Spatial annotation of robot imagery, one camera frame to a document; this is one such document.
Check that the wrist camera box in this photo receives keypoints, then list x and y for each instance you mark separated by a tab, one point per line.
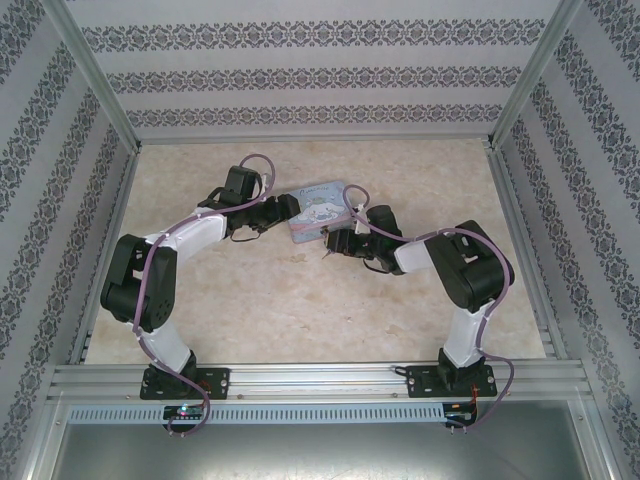
360	220
267	184

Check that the small controller board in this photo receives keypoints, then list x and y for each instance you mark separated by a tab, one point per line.
182	411
460	410

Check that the grey metal panel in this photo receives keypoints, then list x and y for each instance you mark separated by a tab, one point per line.
320	450

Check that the aluminium frame post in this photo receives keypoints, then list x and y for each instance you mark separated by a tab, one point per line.
535	70
90	70

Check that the aluminium mounting rail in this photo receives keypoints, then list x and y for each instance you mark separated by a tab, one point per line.
320	375

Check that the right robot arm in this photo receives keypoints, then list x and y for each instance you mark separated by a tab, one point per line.
415	256

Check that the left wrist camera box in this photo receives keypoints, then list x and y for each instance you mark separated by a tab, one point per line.
267	184

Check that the aluminium side frame rail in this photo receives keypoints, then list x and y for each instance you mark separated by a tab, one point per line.
510	200
122	200

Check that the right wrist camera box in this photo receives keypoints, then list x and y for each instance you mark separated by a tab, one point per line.
360	220

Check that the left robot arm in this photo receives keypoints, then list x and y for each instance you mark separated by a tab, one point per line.
200	238

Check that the short aluminium frame rail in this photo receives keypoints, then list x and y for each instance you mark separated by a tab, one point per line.
310	138

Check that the light blue zipper pouch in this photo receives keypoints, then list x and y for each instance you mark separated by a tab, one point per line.
315	212

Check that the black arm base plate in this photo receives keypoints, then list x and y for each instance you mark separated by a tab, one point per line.
417	382
220	382

